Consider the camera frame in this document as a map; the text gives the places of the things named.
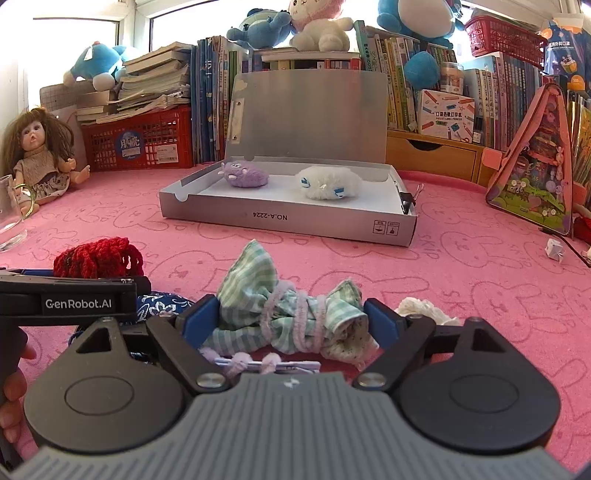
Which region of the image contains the pencil pattern white box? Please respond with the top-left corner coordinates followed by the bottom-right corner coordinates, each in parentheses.
top-left (417, 89), bottom-right (476, 143)

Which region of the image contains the pink bunny pattern blanket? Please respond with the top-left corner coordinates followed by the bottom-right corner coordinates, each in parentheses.
top-left (1, 170), bottom-right (590, 470)

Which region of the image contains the person left hand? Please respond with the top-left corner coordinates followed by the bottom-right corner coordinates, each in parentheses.
top-left (0, 368), bottom-right (27, 444)

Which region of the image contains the silver open file box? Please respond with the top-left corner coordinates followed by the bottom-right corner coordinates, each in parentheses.
top-left (159, 69), bottom-right (418, 247)

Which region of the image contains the wooden drawer shelf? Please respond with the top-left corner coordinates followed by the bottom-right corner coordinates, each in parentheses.
top-left (386, 130), bottom-right (494, 186)

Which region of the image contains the large blue plush right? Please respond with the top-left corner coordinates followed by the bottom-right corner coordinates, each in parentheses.
top-left (377, 0), bottom-right (464, 91)

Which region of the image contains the blue cat plush left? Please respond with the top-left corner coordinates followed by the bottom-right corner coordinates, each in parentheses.
top-left (63, 41), bottom-right (126, 91)

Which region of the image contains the red plastic basket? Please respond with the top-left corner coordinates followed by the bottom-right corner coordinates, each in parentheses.
top-left (81, 105), bottom-right (193, 172)
top-left (465, 15), bottom-right (548, 68)

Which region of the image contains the white fluffy plush toy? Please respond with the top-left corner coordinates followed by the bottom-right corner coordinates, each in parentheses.
top-left (295, 165), bottom-right (363, 201)

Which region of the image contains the upper red plastic basket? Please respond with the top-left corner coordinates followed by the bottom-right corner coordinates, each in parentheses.
top-left (465, 15), bottom-right (548, 68)

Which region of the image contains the row of shelf books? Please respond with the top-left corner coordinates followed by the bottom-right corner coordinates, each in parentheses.
top-left (353, 20), bottom-right (543, 151)

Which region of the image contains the brown haired doll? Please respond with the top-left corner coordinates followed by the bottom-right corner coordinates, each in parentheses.
top-left (1, 107), bottom-right (90, 214)

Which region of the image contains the black binder clip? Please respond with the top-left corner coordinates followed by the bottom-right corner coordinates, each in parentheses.
top-left (400, 183), bottom-right (425, 215)

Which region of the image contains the row of blue books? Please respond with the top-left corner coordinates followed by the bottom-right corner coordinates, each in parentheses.
top-left (188, 36), bottom-right (252, 164)

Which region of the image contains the small white paper cube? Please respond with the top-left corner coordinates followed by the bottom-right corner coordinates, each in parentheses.
top-left (545, 238), bottom-right (564, 263)

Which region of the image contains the purple plush monster toy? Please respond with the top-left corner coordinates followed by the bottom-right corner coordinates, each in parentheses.
top-left (219, 160), bottom-right (270, 188)

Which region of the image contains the stack of books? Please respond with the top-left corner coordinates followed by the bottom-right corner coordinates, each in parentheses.
top-left (76, 42), bottom-right (191, 124)

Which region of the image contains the pink triangular toy house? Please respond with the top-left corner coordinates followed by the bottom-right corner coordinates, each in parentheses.
top-left (486, 83), bottom-right (573, 235)

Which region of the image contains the red knitted pouch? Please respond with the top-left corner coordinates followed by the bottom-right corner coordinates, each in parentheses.
top-left (53, 237), bottom-right (144, 279)

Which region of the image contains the clear glass mug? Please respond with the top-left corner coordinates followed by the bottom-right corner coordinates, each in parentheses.
top-left (0, 175), bottom-right (36, 252)

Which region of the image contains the blue floral fabric pouch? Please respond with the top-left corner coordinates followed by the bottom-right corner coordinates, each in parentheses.
top-left (136, 292), bottom-right (194, 323)

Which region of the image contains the pink yarn paper bundle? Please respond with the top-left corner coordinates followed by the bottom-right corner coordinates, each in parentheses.
top-left (199, 347), bottom-right (321, 378)

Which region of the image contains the cream lace scrunchie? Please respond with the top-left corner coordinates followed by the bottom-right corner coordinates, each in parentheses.
top-left (394, 297), bottom-right (462, 326)

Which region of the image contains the white pink sheep plush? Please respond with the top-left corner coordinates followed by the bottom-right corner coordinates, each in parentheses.
top-left (288, 0), bottom-right (353, 52)

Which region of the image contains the blue bear plush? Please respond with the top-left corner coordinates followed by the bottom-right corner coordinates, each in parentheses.
top-left (226, 8), bottom-right (294, 50)

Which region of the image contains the green checkered cloth bundle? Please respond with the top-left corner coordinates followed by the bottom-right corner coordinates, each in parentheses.
top-left (204, 240), bottom-right (379, 368)

